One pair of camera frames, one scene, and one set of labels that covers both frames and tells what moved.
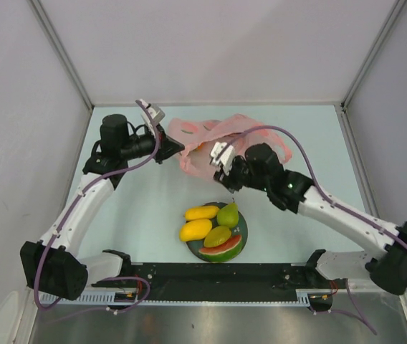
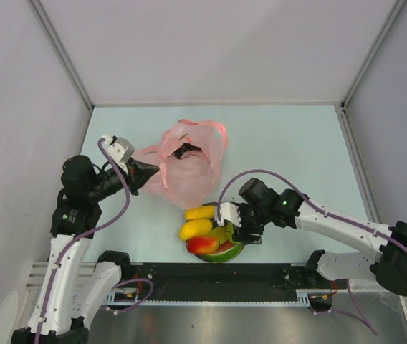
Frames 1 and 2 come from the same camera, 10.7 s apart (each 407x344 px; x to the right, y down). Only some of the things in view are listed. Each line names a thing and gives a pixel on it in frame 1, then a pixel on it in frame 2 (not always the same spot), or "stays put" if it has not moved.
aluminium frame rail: [64, 51] stays put
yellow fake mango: [195, 230] stays put
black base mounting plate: [219, 281] stays put
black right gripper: [227, 181] -> [241, 233]
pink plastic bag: [199, 137] -> [188, 155]
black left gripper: [167, 146] -> [138, 173]
